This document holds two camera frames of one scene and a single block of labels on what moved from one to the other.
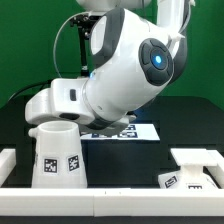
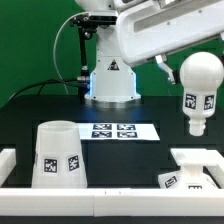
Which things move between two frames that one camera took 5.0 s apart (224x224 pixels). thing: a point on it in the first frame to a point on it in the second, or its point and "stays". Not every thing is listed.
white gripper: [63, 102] to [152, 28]
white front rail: [111, 202] stays
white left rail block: [8, 161] stays
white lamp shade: [59, 161] stays
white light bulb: [32, 132] to [200, 76]
